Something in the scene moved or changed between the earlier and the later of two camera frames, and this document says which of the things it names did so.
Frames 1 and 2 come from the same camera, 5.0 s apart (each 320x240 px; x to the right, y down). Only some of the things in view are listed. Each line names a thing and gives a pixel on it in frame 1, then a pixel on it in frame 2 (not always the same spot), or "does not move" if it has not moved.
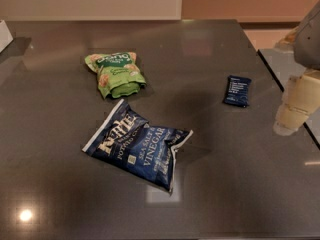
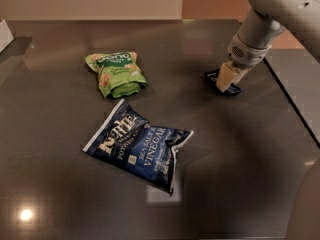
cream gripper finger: [301, 98] to [242, 59]
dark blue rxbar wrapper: [238, 91] to [212, 77]
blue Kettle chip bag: [131, 141] does not move
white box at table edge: [5, 36] does not move
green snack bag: [117, 73] does not move
